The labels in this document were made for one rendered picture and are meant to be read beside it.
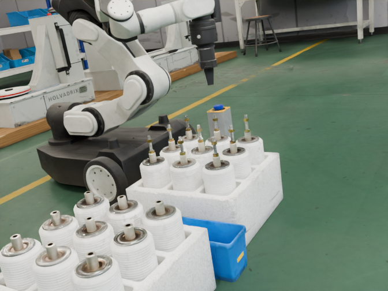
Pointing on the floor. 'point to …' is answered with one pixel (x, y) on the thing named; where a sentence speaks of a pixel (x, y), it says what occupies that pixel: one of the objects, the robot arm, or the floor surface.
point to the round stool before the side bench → (263, 33)
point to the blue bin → (224, 247)
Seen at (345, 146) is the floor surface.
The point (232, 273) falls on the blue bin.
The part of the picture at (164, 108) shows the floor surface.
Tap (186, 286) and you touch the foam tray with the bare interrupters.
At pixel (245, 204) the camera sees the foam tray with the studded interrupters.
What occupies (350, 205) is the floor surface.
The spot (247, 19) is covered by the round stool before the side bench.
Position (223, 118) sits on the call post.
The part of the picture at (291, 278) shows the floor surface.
